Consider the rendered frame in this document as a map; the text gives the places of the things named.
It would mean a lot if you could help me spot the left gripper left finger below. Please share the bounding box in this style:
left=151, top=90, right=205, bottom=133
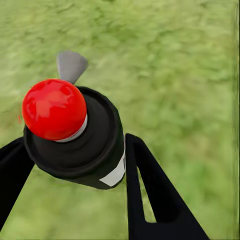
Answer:
left=0, top=136, right=35, bottom=230

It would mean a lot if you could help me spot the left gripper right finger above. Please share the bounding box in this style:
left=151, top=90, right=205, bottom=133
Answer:
left=125, top=133, right=210, bottom=240

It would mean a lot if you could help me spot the pesticide atomizer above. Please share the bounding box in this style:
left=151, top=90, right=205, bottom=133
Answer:
left=21, top=50, right=126, bottom=190

